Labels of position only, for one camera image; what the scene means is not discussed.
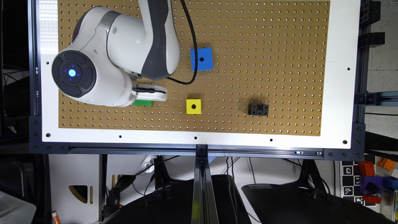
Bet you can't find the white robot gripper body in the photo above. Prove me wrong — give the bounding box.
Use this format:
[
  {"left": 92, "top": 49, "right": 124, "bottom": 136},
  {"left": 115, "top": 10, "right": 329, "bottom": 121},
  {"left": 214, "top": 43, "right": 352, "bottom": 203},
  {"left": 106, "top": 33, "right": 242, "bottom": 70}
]
[{"left": 132, "top": 84, "right": 168, "bottom": 101}]

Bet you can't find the green block with hole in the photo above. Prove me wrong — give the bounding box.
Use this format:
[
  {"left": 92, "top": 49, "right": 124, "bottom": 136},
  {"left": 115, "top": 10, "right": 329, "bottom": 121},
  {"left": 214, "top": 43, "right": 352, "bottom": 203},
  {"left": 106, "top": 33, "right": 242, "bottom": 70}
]
[{"left": 133, "top": 100, "right": 154, "bottom": 106}]

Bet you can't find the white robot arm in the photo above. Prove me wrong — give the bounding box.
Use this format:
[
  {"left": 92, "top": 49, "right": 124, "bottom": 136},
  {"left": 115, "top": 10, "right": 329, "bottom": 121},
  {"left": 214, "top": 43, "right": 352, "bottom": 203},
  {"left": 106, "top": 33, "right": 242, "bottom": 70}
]
[{"left": 52, "top": 1, "right": 180, "bottom": 107}]

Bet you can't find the yellow block with hole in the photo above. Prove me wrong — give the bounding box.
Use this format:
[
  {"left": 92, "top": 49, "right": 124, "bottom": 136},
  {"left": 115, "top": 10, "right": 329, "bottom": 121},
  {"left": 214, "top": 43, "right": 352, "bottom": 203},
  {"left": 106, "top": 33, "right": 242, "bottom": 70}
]
[{"left": 186, "top": 99, "right": 201, "bottom": 114}]

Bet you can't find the blue block with hole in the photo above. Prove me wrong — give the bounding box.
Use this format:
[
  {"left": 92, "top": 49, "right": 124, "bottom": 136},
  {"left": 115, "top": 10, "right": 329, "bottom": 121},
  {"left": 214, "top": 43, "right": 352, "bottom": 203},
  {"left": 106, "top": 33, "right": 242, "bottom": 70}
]
[{"left": 190, "top": 47, "right": 213, "bottom": 72}]

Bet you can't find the black interlocking brick block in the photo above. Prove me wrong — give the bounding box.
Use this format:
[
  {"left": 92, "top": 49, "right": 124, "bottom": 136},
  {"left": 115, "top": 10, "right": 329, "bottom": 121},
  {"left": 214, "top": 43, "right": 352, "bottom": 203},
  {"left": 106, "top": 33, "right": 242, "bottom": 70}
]
[{"left": 248, "top": 103, "right": 269, "bottom": 116}]

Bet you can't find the black chair left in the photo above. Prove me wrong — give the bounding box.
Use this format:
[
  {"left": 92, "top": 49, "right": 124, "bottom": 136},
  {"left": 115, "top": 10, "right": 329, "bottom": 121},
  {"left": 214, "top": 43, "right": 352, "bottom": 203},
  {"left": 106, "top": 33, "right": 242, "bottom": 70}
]
[{"left": 104, "top": 175, "right": 251, "bottom": 224}]

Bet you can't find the black chair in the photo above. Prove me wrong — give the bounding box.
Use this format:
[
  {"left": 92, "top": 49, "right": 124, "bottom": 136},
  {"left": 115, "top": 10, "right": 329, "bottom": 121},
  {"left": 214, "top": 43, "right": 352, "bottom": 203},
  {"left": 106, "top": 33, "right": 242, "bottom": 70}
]
[
  {"left": 242, "top": 184, "right": 394, "bottom": 224},
  {"left": 104, "top": 175, "right": 251, "bottom": 224}
]

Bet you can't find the brown pegboard panel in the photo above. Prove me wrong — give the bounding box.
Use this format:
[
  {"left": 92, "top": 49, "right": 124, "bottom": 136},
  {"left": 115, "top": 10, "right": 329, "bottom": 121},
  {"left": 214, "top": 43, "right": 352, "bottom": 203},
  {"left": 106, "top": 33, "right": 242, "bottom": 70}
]
[{"left": 58, "top": 1, "right": 331, "bottom": 136}]

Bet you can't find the black chair right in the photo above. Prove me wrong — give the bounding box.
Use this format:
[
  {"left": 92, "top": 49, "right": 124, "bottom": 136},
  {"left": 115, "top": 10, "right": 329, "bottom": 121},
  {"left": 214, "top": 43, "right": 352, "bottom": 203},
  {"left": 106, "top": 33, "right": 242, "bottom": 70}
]
[{"left": 242, "top": 184, "right": 394, "bottom": 224}]

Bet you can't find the black white fiducial marker sheet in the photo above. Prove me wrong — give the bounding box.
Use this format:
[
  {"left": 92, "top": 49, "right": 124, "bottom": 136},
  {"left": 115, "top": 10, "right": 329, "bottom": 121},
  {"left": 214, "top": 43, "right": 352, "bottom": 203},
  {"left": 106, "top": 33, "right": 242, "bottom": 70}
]
[{"left": 340, "top": 161, "right": 376, "bottom": 208}]

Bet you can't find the black brick stack top right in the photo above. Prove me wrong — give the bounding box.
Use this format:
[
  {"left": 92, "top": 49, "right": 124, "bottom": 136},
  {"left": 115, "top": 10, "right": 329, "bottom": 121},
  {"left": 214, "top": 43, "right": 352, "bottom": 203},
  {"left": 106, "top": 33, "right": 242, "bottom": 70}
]
[{"left": 358, "top": 0, "right": 385, "bottom": 48}]

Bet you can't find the purple toy brick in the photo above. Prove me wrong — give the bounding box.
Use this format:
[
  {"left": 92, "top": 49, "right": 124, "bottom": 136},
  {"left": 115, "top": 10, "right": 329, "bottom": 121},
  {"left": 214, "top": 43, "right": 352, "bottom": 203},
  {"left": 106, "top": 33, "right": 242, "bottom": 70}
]
[{"left": 360, "top": 175, "right": 382, "bottom": 194}]

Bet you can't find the red toy brick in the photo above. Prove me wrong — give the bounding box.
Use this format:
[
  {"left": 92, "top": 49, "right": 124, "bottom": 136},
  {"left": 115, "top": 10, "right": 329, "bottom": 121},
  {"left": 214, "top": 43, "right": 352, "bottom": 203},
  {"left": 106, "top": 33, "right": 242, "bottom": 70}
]
[{"left": 363, "top": 194, "right": 381, "bottom": 204}]

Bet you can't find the light orange toy brick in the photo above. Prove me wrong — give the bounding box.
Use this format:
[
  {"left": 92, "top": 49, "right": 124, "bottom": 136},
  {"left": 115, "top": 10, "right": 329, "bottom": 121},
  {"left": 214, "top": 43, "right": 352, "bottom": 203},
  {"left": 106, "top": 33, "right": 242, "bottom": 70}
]
[{"left": 376, "top": 158, "right": 396, "bottom": 171}]

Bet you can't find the blue toy brick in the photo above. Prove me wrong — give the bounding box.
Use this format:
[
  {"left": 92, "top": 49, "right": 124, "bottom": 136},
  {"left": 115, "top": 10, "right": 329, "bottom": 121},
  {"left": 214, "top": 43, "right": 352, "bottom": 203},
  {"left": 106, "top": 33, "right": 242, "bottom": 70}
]
[{"left": 382, "top": 177, "right": 398, "bottom": 190}]

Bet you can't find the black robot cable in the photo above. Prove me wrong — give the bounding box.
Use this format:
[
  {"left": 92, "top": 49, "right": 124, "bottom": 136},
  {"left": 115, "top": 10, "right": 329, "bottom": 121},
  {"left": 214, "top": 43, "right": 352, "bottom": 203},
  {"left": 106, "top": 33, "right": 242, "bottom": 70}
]
[{"left": 132, "top": 0, "right": 199, "bottom": 94}]

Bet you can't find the aluminium centre support rail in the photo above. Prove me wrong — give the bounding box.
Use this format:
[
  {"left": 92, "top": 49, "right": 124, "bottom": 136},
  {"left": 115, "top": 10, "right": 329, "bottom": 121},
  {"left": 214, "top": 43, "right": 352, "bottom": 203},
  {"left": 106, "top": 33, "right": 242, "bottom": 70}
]
[{"left": 192, "top": 144, "right": 219, "bottom": 224}]

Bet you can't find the white table frame board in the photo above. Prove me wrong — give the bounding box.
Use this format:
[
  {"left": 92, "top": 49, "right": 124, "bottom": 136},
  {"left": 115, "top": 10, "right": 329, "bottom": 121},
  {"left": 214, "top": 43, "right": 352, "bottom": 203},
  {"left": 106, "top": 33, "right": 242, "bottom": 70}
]
[{"left": 36, "top": 1, "right": 360, "bottom": 149}]

